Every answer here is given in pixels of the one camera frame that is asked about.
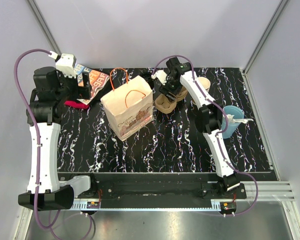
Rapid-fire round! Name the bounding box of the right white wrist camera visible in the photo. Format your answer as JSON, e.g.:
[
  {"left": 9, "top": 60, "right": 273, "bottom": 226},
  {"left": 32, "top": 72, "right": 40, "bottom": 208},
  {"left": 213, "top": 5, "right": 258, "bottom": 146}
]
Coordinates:
[{"left": 151, "top": 70, "right": 168, "bottom": 86}]

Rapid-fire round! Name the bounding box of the paper takeout bag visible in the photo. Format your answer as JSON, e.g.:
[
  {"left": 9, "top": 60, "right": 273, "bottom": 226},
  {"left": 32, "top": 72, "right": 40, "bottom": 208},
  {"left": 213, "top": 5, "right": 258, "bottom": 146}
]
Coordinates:
[{"left": 100, "top": 67, "right": 153, "bottom": 141}]

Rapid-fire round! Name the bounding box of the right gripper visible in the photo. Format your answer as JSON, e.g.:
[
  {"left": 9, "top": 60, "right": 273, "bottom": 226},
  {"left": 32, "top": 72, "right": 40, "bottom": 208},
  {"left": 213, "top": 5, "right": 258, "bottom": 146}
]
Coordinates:
[{"left": 158, "top": 75, "right": 182, "bottom": 103}]

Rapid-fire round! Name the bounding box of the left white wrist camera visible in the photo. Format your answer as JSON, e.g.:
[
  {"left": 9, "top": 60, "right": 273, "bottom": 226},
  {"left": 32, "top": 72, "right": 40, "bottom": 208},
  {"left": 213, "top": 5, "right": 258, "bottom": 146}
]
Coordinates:
[{"left": 49, "top": 51, "right": 77, "bottom": 78}]

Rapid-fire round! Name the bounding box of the blue plastic cup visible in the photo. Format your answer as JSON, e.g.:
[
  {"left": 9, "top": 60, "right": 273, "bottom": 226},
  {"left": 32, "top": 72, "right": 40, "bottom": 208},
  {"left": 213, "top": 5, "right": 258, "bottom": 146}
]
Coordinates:
[{"left": 222, "top": 105, "right": 244, "bottom": 139}]

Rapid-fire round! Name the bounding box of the paper cup stack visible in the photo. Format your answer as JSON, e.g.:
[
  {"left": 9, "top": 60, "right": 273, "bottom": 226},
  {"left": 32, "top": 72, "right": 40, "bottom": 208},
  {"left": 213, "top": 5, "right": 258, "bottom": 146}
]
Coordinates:
[{"left": 189, "top": 76, "right": 211, "bottom": 108}]

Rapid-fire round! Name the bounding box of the red cloth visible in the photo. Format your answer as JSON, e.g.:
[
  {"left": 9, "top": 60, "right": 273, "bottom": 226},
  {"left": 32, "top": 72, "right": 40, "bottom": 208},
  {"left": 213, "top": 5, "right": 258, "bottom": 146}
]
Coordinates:
[{"left": 64, "top": 100, "right": 89, "bottom": 110}]

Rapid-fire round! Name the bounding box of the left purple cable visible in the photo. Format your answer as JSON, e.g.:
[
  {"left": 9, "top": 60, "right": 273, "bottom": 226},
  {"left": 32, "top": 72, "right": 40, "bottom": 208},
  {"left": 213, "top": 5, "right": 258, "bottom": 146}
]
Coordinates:
[{"left": 13, "top": 48, "right": 94, "bottom": 240}]

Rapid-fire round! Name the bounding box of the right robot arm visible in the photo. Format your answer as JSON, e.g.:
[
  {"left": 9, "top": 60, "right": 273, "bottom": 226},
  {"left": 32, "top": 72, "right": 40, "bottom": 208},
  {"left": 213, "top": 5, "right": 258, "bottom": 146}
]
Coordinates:
[{"left": 151, "top": 55, "right": 240, "bottom": 199}]

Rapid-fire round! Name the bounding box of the cardboard cup carrier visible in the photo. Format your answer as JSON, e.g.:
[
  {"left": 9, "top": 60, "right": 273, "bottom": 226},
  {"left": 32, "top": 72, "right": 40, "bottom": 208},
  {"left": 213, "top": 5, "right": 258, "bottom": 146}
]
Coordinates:
[{"left": 154, "top": 87, "right": 188, "bottom": 114}]

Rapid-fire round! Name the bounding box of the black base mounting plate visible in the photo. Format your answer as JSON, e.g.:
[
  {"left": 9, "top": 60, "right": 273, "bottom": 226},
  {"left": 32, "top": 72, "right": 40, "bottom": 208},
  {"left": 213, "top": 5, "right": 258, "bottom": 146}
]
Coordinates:
[{"left": 73, "top": 172, "right": 247, "bottom": 211}]

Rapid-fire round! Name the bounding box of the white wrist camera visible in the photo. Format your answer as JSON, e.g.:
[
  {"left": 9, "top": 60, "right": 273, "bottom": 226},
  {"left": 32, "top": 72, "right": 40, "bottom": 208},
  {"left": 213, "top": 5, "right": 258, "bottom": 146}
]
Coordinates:
[
  {"left": 49, "top": 51, "right": 77, "bottom": 78},
  {"left": 151, "top": 70, "right": 168, "bottom": 86}
]

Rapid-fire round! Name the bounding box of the black coffee lid stack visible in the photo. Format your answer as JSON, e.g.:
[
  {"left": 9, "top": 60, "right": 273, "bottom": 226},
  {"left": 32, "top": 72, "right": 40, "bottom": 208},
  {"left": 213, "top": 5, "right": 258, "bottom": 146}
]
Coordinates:
[{"left": 140, "top": 72, "right": 154, "bottom": 85}]

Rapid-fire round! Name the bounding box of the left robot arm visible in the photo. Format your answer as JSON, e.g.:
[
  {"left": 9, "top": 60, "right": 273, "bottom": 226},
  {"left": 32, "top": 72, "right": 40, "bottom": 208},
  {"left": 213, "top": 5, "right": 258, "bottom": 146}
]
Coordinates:
[{"left": 18, "top": 66, "right": 98, "bottom": 211}]

